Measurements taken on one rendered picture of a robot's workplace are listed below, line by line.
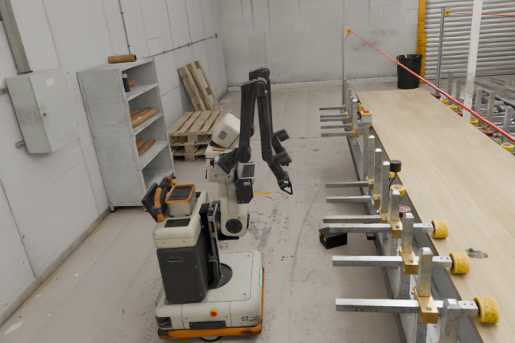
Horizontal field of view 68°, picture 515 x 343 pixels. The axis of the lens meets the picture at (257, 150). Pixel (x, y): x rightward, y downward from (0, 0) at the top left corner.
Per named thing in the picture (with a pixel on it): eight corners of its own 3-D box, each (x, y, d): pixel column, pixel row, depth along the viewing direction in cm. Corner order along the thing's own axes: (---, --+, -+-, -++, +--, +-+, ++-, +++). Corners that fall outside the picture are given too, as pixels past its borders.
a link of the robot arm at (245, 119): (240, 75, 196) (239, 79, 186) (267, 77, 196) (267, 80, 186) (237, 156, 212) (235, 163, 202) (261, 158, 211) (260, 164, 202)
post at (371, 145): (368, 203, 259) (369, 136, 242) (367, 200, 262) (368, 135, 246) (373, 203, 258) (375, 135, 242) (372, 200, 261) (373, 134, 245)
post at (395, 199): (388, 279, 190) (391, 192, 173) (387, 274, 193) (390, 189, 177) (396, 279, 189) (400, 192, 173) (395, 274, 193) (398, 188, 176)
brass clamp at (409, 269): (403, 274, 151) (403, 264, 149) (395, 253, 163) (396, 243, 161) (419, 275, 150) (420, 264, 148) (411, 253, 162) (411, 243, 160)
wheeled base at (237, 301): (157, 343, 241) (149, 311, 233) (179, 276, 301) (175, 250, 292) (263, 338, 237) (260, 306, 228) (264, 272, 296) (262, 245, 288)
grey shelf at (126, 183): (110, 212, 421) (75, 72, 368) (144, 178, 505) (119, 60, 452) (149, 212, 414) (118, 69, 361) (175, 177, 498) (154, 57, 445)
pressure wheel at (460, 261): (454, 253, 148) (447, 252, 156) (456, 274, 147) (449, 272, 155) (470, 253, 147) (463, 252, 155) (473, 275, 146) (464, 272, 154)
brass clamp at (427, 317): (419, 323, 127) (420, 311, 126) (410, 295, 140) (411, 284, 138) (439, 324, 126) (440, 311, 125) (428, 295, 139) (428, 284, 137)
